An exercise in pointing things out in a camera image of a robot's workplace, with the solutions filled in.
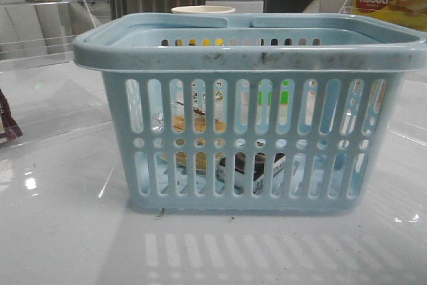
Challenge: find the bread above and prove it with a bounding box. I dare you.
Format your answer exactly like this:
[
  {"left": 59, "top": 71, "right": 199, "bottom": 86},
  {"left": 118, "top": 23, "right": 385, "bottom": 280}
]
[{"left": 150, "top": 91, "right": 231, "bottom": 179}]

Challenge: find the black white tissue pack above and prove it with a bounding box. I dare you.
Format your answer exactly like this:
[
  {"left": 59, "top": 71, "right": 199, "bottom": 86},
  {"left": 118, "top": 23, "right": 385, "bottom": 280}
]
[{"left": 233, "top": 152, "right": 286, "bottom": 194}]

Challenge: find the light blue plastic basket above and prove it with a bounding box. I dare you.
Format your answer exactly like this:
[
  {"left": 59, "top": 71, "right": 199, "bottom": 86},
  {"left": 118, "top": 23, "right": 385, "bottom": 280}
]
[{"left": 73, "top": 13, "right": 426, "bottom": 212}]

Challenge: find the grey armchair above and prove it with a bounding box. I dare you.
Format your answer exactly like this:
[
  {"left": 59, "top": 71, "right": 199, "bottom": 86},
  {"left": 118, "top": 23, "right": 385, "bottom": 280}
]
[{"left": 303, "top": 0, "right": 349, "bottom": 13}]

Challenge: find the red nut snack packet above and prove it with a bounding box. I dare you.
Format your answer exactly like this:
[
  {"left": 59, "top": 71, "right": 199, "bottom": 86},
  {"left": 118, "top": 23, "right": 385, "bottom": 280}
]
[{"left": 0, "top": 91, "right": 23, "bottom": 144}]

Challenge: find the clear acrylic display shelf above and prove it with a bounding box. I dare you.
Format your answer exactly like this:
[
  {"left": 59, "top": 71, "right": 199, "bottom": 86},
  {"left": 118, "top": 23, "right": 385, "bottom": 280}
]
[{"left": 1, "top": 0, "right": 109, "bottom": 148}]

